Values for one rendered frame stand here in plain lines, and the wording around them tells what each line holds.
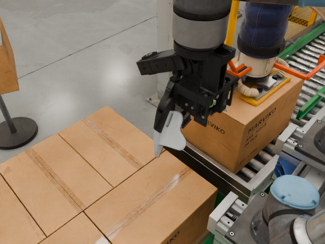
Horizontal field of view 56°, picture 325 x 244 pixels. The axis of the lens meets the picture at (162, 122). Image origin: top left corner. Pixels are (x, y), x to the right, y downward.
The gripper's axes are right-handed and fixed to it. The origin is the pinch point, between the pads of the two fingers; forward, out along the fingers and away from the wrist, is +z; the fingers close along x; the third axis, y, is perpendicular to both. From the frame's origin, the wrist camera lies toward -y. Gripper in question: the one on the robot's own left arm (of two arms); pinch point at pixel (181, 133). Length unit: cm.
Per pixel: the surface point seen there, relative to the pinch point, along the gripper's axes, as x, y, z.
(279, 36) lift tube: 100, -23, 25
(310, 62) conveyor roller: 218, -34, 97
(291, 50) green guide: 215, -51, 90
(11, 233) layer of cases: -28, -77, 98
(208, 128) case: 72, -37, 73
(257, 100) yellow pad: 88, -21, 55
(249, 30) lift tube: 93, -35, 24
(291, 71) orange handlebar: 105, -14, 43
